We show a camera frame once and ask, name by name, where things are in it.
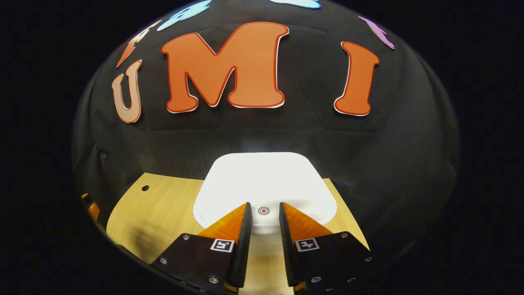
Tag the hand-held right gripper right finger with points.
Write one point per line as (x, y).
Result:
(288, 254)

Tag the wooden desktop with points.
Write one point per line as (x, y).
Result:
(163, 205)

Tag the black backdrop cloth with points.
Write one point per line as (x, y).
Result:
(266, 131)

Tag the white desktop garbage bin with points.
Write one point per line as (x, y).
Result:
(266, 180)

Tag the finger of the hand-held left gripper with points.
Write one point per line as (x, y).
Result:
(93, 209)

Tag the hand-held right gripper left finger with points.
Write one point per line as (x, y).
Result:
(241, 254)

